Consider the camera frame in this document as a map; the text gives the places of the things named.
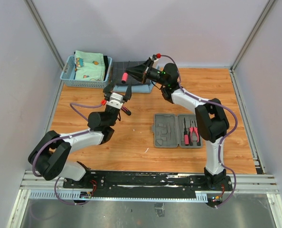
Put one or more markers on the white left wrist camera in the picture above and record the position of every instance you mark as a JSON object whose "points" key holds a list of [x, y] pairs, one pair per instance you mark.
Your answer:
{"points": [[116, 99]]}

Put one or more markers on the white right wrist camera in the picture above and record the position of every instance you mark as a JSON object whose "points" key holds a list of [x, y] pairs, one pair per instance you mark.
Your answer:
{"points": [[154, 58]]}

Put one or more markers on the blue slotted cable duct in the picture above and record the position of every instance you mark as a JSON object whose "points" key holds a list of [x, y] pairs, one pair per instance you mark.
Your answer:
{"points": [[76, 195]]}

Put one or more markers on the dark grey checked cloth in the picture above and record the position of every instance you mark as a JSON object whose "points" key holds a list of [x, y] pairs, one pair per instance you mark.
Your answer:
{"points": [[119, 69]]}

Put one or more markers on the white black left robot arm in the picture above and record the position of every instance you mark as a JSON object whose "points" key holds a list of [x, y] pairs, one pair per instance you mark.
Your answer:
{"points": [[49, 159]]}

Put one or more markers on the black cloth in basket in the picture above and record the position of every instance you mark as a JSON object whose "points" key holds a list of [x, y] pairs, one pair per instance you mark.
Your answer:
{"points": [[106, 64]]}

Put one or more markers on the pink black pliers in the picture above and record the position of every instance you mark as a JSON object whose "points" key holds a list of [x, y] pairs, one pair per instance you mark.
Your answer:
{"points": [[193, 131]]}

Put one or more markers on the aluminium frame rail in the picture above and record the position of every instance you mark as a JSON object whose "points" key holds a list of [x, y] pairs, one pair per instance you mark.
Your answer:
{"points": [[245, 183]]}

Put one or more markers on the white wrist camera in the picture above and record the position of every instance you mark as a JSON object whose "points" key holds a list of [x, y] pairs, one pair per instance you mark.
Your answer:
{"points": [[116, 99], [154, 58]]}

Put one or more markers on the light blue folded cloth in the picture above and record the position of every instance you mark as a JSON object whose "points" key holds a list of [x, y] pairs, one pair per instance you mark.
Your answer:
{"points": [[139, 88]]}

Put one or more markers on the pink screwdriver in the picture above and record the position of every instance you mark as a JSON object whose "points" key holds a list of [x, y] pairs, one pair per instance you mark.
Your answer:
{"points": [[124, 78], [186, 133]]}

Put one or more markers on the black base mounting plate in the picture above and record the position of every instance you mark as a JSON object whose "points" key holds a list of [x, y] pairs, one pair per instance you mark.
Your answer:
{"points": [[148, 185]]}

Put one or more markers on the grey plastic tool case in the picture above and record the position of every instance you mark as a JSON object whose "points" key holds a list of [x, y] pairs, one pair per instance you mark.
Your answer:
{"points": [[168, 131]]}

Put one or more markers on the blue plastic basket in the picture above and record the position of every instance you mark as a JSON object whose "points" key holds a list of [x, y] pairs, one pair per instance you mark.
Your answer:
{"points": [[68, 75]]}

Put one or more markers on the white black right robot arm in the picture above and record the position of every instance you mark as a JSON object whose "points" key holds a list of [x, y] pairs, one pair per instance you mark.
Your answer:
{"points": [[212, 123]]}

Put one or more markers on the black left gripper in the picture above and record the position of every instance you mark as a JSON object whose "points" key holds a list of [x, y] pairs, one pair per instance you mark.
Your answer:
{"points": [[108, 90]]}

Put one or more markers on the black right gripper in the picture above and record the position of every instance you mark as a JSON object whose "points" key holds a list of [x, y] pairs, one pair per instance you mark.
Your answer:
{"points": [[138, 71]]}

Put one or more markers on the pink utility knife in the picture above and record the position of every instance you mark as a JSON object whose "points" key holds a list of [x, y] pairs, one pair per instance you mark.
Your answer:
{"points": [[126, 111]]}

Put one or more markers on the mint patterned cloth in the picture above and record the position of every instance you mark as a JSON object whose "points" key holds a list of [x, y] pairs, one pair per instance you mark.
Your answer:
{"points": [[89, 66]]}

